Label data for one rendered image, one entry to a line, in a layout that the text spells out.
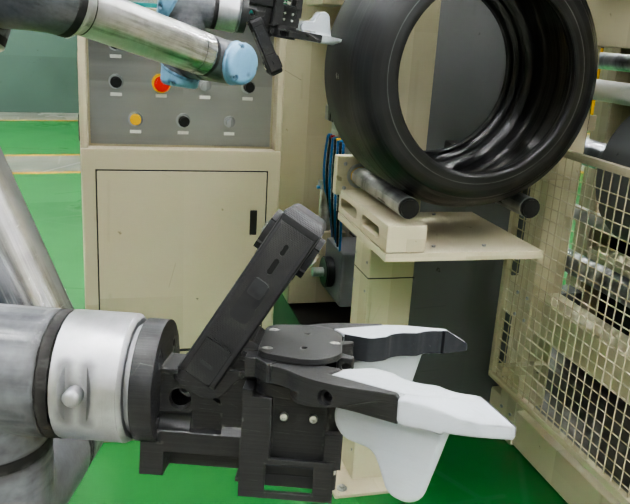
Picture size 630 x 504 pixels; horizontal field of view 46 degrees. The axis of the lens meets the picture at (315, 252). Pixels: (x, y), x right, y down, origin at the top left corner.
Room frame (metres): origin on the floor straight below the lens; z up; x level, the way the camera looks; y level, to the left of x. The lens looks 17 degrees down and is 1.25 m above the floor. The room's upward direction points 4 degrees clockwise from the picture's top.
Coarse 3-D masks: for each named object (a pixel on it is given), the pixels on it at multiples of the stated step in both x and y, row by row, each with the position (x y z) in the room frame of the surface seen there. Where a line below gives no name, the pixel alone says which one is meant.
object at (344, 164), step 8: (336, 160) 1.83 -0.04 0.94; (344, 160) 1.83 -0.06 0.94; (352, 160) 1.83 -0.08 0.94; (336, 168) 1.83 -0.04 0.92; (344, 168) 1.83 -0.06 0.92; (352, 168) 1.83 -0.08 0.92; (336, 176) 1.82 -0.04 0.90; (344, 176) 1.83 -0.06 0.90; (336, 184) 1.82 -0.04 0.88; (344, 184) 1.83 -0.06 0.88; (352, 184) 1.83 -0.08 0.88; (336, 192) 1.82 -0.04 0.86
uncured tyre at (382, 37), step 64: (384, 0) 1.51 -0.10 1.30; (512, 0) 1.84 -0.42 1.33; (576, 0) 1.59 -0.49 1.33; (384, 64) 1.48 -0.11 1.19; (512, 64) 1.85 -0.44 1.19; (576, 64) 1.58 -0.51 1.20; (384, 128) 1.49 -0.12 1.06; (512, 128) 1.83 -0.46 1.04; (576, 128) 1.60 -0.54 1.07; (448, 192) 1.53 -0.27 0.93; (512, 192) 1.59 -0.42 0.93
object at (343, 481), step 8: (344, 472) 1.91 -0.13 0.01; (336, 480) 1.87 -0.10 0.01; (344, 480) 1.87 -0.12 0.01; (352, 480) 1.87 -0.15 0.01; (360, 480) 1.87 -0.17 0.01; (368, 480) 1.88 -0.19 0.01; (376, 480) 1.88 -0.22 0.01; (336, 488) 1.83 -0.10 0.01; (344, 488) 1.82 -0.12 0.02; (352, 488) 1.83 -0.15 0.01; (360, 488) 1.83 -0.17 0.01; (368, 488) 1.84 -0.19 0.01; (376, 488) 1.84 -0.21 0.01; (384, 488) 1.84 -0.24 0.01; (336, 496) 1.79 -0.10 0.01; (344, 496) 1.80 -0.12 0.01; (352, 496) 1.81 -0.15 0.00
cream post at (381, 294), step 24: (432, 24) 1.91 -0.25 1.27; (408, 48) 1.89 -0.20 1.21; (432, 48) 1.91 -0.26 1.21; (408, 72) 1.89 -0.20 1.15; (432, 72) 1.91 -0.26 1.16; (408, 96) 1.89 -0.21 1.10; (408, 120) 1.90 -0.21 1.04; (360, 240) 1.96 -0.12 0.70; (360, 264) 1.94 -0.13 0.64; (384, 264) 1.89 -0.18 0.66; (408, 264) 1.91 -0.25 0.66; (360, 288) 1.93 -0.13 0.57; (384, 288) 1.89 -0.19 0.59; (408, 288) 1.91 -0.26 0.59; (360, 312) 1.91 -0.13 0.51; (384, 312) 1.89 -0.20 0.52; (408, 312) 1.91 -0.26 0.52; (360, 456) 1.88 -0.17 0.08
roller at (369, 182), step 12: (360, 168) 1.82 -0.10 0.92; (360, 180) 1.76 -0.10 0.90; (372, 180) 1.70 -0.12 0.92; (372, 192) 1.67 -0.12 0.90; (384, 192) 1.60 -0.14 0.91; (396, 192) 1.56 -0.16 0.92; (384, 204) 1.61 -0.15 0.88; (396, 204) 1.52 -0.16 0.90; (408, 204) 1.50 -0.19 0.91; (408, 216) 1.51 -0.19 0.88
